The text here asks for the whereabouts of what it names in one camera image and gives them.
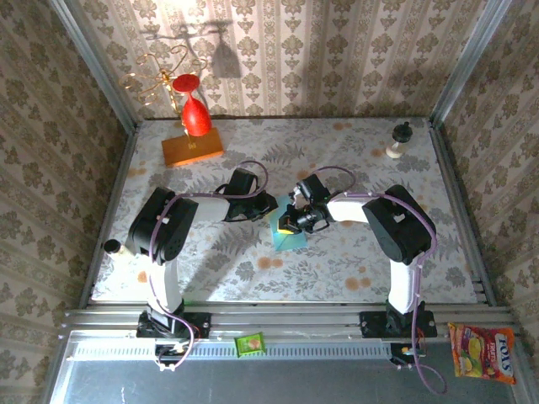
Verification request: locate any light blue paper sheet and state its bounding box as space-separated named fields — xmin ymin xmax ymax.
xmin=269 ymin=192 xmax=308 ymax=253

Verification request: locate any wooden rack base block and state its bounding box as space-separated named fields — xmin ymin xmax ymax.
xmin=161 ymin=127 xmax=225 ymax=169

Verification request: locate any red wine glass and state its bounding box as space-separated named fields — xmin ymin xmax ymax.
xmin=172 ymin=73 xmax=213 ymax=138

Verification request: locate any green candy packet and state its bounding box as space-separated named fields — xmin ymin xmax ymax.
xmin=233 ymin=332 xmax=267 ymax=359

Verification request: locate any grey metal shelf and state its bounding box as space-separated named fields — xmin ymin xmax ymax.
xmin=41 ymin=330 xmax=526 ymax=404

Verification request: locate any orange Fox's candy bag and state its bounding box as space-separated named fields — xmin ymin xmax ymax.
xmin=447 ymin=322 xmax=517 ymax=386

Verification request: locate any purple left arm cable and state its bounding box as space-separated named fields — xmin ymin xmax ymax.
xmin=147 ymin=159 xmax=270 ymax=374

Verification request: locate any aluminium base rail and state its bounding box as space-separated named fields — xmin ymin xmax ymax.
xmin=62 ymin=306 xmax=515 ymax=338

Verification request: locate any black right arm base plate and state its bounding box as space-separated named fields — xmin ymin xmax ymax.
xmin=360 ymin=309 xmax=438 ymax=340

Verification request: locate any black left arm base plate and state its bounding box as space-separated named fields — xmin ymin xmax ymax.
xmin=135 ymin=311 xmax=212 ymax=340

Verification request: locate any grey slotted cable duct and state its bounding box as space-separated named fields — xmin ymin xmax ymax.
xmin=69 ymin=338 xmax=397 ymax=361

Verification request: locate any aluminium table side rail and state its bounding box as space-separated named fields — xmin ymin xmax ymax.
xmin=77 ymin=124 xmax=140 ymax=308
xmin=427 ymin=120 xmax=498 ymax=307

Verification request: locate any gold wire glass rack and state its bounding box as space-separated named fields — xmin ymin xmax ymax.
xmin=120 ymin=44 xmax=207 ymax=140

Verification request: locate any aluminium frame post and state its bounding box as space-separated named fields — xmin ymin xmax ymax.
xmin=48 ymin=0 xmax=140 ymax=131
xmin=429 ymin=0 xmax=517 ymax=127

